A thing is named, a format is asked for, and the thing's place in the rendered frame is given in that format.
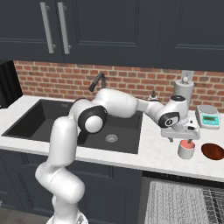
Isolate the grey cup with red inside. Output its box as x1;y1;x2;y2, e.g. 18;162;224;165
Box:
177;139;196;160

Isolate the dishwasher wire rack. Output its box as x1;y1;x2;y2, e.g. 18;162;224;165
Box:
200;186;224;224

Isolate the dark base cupboard run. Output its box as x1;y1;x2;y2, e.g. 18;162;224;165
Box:
0;148;144;224

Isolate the teal and white kitchen scale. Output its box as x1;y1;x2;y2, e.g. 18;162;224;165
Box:
194;104;221;130

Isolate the small dark tap lever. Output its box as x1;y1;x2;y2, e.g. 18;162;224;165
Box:
149;89;158;102

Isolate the black tap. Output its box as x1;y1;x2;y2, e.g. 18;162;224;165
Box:
87;71;107;93

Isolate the black sink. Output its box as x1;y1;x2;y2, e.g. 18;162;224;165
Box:
1;98;144;155

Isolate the black appliance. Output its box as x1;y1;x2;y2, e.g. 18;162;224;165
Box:
0;59;24;109

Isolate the dark cupboard door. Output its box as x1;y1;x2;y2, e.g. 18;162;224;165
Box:
153;0;224;73
0;0;65;64
54;0;158;68

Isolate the black dishwasher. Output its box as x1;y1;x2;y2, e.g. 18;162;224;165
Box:
136;170;224;224

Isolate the brown bowl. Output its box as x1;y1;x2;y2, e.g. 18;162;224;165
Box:
200;142;224;161

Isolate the silver cupboard handle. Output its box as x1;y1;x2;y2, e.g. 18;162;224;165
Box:
57;2;72;55
39;2;57;54

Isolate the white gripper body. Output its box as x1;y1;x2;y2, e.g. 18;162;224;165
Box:
160;125;201;141

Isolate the white wall outlet plate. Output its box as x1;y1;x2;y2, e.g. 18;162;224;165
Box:
181;69;195;86

